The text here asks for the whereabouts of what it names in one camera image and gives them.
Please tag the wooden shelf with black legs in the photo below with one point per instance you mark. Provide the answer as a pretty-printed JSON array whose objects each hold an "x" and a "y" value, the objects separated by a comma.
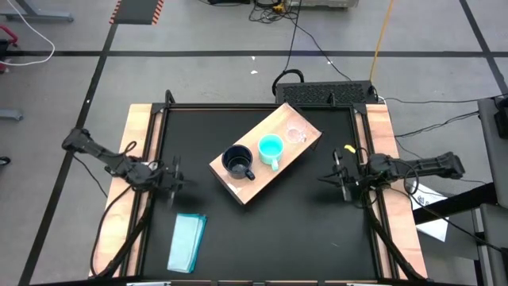
[{"x": 254, "y": 182}]

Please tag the black device on desk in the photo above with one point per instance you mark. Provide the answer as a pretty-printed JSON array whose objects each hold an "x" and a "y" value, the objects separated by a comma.
[{"x": 502, "y": 119}]

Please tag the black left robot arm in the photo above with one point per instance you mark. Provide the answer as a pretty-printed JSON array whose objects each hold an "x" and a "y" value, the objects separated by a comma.
[{"x": 103, "y": 153}]

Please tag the small grey metal foot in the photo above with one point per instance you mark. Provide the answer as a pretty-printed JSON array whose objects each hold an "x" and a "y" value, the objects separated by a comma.
[{"x": 10, "y": 114}]

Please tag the black mat with red stripes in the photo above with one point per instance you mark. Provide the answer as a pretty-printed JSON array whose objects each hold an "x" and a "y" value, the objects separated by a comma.
[{"x": 137, "y": 11}]

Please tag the grey equipment case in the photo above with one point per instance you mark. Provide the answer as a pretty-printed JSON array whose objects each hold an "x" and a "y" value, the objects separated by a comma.
[{"x": 325, "y": 3}]

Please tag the grey metal stand foot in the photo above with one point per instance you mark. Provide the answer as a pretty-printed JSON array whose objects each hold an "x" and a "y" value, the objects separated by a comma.
[{"x": 47, "y": 18}]

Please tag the white paper sheet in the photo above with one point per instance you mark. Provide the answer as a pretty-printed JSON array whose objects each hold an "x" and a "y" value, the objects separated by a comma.
[{"x": 434, "y": 230}]

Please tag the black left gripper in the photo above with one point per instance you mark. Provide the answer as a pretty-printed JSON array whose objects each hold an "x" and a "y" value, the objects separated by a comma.
[{"x": 166, "y": 178}]

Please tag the black metal beam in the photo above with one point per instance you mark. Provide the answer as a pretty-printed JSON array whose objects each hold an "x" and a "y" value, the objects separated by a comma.
[{"x": 456, "y": 202}]

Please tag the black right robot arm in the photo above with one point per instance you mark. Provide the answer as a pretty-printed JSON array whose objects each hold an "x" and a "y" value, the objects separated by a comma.
[{"x": 428, "y": 167}]

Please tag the dark blue enamel mug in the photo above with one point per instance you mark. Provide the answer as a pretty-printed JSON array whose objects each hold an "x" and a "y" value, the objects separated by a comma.
[{"x": 228, "y": 163}]

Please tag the light blue folded cloth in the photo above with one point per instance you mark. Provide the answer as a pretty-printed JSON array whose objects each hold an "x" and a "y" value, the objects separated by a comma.
[{"x": 186, "y": 242}]

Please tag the grey desk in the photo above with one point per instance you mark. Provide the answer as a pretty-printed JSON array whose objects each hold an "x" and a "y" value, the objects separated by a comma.
[{"x": 492, "y": 159}]

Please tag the red cart frame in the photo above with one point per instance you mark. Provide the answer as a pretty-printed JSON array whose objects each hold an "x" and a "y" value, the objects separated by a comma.
[{"x": 11, "y": 35}]

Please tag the black perforated computer case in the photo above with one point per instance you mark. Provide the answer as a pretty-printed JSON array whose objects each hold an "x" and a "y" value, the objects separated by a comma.
[{"x": 317, "y": 93}]

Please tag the small yellow tag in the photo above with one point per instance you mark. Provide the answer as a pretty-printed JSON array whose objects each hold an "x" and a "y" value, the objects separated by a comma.
[{"x": 350, "y": 149}]

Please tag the teal plastic mug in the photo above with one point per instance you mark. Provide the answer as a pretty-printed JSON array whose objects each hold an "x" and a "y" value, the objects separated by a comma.
[{"x": 271, "y": 148}]

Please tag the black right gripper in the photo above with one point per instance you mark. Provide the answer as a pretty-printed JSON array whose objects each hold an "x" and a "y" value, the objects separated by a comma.
[{"x": 355, "y": 176}]

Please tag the black caster wheel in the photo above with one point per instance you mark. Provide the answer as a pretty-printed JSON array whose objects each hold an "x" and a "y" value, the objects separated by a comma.
[{"x": 4, "y": 160}]

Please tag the clear glass mug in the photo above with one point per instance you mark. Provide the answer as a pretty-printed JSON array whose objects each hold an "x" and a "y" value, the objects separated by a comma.
[{"x": 295, "y": 129}]

